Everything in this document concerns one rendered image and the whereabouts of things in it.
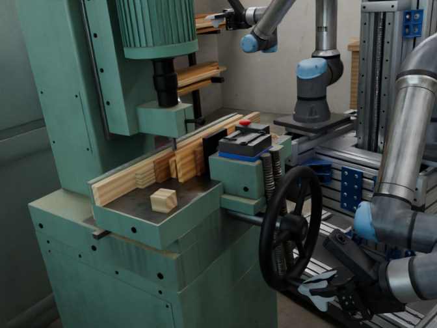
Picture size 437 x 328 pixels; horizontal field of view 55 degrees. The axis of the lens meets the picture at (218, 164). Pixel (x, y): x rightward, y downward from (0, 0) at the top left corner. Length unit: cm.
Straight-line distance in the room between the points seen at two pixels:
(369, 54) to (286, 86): 314
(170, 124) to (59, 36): 35
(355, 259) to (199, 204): 35
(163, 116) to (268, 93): 386
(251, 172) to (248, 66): 401
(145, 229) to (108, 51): 45
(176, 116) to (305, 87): 78
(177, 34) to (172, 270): 52
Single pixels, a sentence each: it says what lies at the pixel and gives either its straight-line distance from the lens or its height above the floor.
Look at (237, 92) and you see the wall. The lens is 507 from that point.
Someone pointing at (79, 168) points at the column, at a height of 89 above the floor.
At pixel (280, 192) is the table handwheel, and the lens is 86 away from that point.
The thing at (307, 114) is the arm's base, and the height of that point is 85.
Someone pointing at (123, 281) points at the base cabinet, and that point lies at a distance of 112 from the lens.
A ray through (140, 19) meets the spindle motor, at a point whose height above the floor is 128.
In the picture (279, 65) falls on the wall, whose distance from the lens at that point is 472.
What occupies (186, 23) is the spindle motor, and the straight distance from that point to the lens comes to 99.
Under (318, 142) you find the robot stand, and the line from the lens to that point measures 172.
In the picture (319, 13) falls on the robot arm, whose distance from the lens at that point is 179.
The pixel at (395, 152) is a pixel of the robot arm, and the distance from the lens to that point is 91.
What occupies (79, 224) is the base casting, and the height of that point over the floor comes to 80.
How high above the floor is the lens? 132
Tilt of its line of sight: 22 degrees down
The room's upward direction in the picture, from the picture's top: 5 degrees counter-clockwise
